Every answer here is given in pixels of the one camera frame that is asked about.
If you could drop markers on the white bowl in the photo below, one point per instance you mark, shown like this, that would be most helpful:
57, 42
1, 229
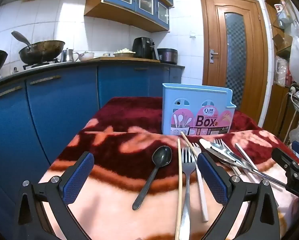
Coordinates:
86, 56

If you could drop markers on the clear plastic bag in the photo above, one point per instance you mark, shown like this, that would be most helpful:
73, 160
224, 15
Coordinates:
298, 136

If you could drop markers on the wooden cutting board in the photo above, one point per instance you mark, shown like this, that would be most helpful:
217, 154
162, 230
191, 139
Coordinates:
107, 59

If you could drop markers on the metal ladle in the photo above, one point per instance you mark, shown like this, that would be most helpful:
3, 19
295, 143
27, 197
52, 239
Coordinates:
19, 36

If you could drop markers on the blue base cabinets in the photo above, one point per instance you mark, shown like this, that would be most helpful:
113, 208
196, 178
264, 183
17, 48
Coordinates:
52, 105

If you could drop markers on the wooden door with glass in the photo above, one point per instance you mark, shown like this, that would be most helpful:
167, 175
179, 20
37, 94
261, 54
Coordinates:
212, 25

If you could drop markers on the black air fryer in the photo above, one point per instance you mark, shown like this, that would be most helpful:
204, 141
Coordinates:
142, 47

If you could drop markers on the metal kettle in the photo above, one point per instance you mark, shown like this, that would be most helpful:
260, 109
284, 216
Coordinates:
67, 56

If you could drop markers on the gas stove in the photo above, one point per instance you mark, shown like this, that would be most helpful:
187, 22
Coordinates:
39, 64

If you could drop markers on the white light switch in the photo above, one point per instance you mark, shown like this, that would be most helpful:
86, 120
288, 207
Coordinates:
193, 35

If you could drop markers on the dark plastic spoon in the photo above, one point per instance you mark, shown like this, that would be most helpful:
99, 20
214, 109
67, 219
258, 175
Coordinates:
162, 155

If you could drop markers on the wooden chopstick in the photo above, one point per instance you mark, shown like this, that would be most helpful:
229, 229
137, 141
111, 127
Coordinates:
180, 180
187, 141

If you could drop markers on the dark kitchen countertop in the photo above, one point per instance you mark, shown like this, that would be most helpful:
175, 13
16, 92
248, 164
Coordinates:
64, 66

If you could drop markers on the wooden shelf alcove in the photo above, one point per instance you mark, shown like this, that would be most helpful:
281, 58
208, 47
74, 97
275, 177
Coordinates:
270, 105

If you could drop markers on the bowl of chopped food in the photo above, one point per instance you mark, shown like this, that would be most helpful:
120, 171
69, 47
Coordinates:
124, 53

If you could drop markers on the metal spoon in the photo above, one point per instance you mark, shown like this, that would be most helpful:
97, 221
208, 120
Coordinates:
222, 155

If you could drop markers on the light blue utensil holder box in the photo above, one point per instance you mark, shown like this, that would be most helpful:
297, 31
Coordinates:
189, 95

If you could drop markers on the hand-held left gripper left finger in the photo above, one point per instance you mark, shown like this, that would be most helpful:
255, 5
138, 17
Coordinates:
79, 177

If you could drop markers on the white plastic fork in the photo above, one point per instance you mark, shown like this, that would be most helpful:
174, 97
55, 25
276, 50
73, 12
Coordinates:
202, 200

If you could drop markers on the cardboard box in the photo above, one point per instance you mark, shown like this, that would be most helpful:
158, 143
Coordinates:
282, 42

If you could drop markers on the metal table knife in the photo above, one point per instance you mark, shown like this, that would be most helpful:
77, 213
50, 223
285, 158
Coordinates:
244, 163

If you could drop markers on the blue wall cabinet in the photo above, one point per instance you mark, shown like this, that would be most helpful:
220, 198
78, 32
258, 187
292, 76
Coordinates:
129, 5

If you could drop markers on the dark rice cooker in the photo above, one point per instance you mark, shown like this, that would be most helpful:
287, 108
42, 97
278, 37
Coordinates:
167, 56

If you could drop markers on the metal fork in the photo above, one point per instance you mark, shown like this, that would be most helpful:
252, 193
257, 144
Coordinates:
220, 143
187, 205

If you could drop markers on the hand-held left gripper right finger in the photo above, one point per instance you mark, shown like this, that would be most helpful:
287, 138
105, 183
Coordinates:
212, 177

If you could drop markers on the red and pink floral blanket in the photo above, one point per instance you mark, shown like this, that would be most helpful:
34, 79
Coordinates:
109, 205

